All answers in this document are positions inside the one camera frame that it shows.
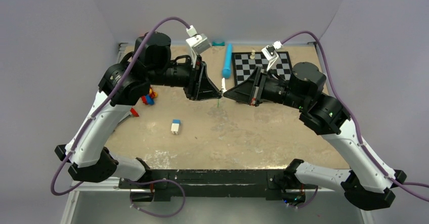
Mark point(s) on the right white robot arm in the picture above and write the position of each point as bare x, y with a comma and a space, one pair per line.
368, 182

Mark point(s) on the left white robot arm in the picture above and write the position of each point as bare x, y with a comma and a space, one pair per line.
120, 88

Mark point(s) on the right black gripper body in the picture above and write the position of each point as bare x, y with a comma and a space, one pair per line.
261, 85

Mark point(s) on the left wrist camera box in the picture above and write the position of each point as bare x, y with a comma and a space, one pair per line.
197, 42

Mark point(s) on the black white chessboard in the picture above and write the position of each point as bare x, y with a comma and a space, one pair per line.
243, 66

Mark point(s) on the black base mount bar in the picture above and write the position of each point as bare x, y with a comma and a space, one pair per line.
270, 184

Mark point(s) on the teal toy piece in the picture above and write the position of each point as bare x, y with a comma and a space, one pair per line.
218, 43

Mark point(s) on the colourful toy brick stack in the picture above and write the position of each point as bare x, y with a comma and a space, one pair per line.
149, 98

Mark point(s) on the aluminium frame rail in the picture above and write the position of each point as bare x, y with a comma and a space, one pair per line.
109, 185

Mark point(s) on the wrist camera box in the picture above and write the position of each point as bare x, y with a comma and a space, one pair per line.
270, 53
197, 42

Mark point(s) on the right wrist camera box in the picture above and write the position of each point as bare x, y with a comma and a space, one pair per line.
270, 53

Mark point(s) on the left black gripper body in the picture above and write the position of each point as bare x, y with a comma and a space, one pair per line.
190, 90

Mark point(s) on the red grey toy hammer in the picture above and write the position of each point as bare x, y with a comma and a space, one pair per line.
131, 114

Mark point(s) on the white blue toy brick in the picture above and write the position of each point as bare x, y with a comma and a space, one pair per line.
175, 126

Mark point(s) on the blue cylinder tool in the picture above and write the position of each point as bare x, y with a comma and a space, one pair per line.
226, 70

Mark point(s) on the white chess pawn far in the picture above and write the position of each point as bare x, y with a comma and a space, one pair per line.
252, 55

